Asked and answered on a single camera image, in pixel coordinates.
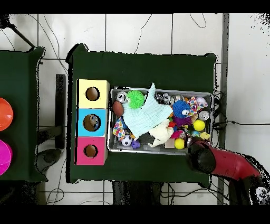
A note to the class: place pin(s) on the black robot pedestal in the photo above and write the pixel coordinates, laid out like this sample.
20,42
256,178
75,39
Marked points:
137,194

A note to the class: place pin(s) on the green spiky rubber ball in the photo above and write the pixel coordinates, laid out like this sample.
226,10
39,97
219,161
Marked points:
135,99

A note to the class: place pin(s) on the black tripod pole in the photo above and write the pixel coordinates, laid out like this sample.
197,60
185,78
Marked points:
4,22

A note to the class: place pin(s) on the black upright panel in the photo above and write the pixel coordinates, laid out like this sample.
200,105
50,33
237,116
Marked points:
60,105

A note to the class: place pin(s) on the small brown football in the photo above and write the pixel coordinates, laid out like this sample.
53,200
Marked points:
117,108

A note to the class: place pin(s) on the dark green tablecloth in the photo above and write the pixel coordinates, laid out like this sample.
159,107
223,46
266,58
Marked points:
21,74
147,69

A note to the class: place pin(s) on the wooden box with three holes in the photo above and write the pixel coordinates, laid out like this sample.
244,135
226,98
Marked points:
101,101

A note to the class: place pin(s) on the pink bowl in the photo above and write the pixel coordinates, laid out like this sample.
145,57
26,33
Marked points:
5,157

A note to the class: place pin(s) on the mint green knit cloth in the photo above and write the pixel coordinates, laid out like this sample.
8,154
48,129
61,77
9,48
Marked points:
145,118

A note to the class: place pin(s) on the plain silver can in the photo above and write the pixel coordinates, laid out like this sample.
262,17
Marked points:
121,97

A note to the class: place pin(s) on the blue spiky rubber ball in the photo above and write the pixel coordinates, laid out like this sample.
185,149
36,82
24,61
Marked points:
180,108

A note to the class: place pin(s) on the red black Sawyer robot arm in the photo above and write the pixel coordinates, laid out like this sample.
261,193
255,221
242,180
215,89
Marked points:
232,164

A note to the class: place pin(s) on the cream knit cloth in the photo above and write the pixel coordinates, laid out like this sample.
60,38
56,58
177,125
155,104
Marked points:
162,132

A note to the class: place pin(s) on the black printed can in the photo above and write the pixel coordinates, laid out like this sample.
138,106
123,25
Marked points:
162,99

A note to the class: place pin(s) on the globe print ball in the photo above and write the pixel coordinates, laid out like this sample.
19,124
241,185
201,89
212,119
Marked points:
195,133

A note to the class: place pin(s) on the plain wooden cube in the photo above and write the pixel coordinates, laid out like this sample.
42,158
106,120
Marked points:
169,143

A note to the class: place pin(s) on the orange bowl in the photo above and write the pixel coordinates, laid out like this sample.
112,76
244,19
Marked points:
5,114

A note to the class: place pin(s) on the colourful dotted cloth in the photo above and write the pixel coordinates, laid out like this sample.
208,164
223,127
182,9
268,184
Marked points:
118,129

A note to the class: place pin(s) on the shallow clear mesh bin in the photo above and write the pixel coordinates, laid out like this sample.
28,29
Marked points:
151,151

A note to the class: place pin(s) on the small black white soccer ball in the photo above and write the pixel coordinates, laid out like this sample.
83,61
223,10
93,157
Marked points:
126,140

